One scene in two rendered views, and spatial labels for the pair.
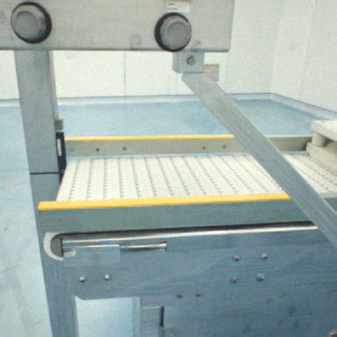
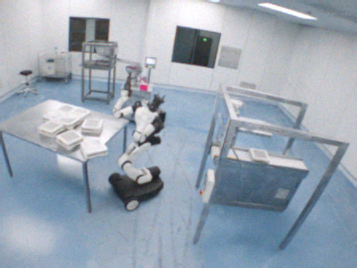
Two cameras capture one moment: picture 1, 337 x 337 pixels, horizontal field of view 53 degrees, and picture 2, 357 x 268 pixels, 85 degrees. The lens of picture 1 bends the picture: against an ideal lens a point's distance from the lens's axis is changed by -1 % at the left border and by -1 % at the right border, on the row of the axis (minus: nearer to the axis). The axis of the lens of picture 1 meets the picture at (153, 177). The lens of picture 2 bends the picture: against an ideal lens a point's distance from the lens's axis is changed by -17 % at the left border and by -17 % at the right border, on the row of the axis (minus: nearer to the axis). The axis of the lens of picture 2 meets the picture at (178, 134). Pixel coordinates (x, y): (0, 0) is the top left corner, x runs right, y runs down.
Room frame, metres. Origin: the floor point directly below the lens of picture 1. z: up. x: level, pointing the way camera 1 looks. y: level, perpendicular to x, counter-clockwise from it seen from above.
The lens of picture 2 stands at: (-2.02, 0.29, 2.29)
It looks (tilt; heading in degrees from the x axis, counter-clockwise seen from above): 28 degrees down; 7
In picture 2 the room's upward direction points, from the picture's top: 10 degrees clockwise
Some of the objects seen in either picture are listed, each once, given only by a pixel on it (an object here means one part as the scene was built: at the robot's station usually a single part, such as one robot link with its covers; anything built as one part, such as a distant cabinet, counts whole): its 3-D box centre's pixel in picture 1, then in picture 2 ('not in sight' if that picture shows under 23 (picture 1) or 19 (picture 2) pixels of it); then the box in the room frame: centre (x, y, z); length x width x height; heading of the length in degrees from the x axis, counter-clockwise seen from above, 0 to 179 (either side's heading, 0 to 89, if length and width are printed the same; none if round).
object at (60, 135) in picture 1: (64, 180); not in sight; (0.63, 0.18, 0.75); 0.02 x 0.01 x 0.20; 97
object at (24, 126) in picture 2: not in sight; (62, 124); (0.22, 2.12, 0.81); 1.50 x 1.10 x 0.04; 87
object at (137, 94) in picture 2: not in sight; (135, 102); (2.45, 1.89, 0.38); 0.63 x 0.57 x 0.76; 104
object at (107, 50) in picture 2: not in sight; (108, 76); (2.77, 2.76, 0.75); 1.43 x 1.06 x 1.50; 104
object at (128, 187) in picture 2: not in sight; (139, 181); (0.30, 1.00, 0.19); 0.64 x 0.52 x 0.33; 138
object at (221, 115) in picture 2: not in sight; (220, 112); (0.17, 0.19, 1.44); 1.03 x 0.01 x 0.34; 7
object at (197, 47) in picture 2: not in sight; (195, 47); (5.27, 1.15, 1.43); 1.38 x 0.01 x 1.16; 104
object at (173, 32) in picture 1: (175, 26); not in sight; (0.32, -0.02, 1.04); 0.03 x 0.03 x 0.04; 7
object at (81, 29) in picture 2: not in sight; (88, 35); (4.44, 4.42, 1.43); 1.32 x 0.01 x 1.11; 104
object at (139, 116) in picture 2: not in sight; (149, 120); (0.35, 0.95, 1.09); 0.34 x 0.30 x 0.36; 48
